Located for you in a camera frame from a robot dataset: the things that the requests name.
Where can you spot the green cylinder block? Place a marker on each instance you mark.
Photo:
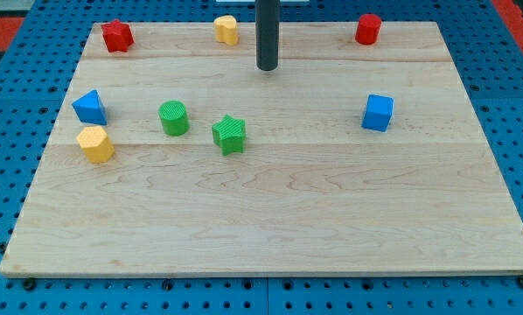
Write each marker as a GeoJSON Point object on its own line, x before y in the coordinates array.
{"type": "Point", "coordinates": [173, 117]}

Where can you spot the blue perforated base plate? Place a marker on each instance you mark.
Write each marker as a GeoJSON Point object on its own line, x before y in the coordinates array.
{"type": "Point", "coordinates": [36, 71]}

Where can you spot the blue triangle block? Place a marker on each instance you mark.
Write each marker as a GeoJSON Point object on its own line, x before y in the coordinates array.
{"type": "Point", "coordinates": [90, 109]}

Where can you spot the blue cube block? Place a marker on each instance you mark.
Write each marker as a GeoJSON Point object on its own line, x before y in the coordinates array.
{"type": "Point", "coordinates": [378, 113]}

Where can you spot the wooden board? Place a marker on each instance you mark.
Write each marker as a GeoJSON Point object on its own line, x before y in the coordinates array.
{"type": "Point", "coordinates": [313, 194]}

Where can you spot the yellow hexagon block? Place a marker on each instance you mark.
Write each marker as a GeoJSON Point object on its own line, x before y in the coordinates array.
{"type": "Point", "coordinates": [96, 144]}

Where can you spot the red star block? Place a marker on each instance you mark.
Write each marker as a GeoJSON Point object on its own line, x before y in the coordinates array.
{"type": "Point", "coordinates": [117, 36]}

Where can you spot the green star block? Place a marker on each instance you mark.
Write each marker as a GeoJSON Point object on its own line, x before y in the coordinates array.
{"type": "Point", "coordinates": [229, 134]}

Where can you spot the yellow heart block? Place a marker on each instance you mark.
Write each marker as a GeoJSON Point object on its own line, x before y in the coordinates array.
{"type": "Point", "coordinates": [226, 30]}

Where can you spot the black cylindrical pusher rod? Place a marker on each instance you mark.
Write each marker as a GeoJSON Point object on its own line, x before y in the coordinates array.
{"type": "Point", "coordinates": [267, 20]}

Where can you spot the red cylinder block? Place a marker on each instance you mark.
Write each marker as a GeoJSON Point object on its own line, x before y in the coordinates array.
{"type": "Point", "coordinates": [368, 29]}

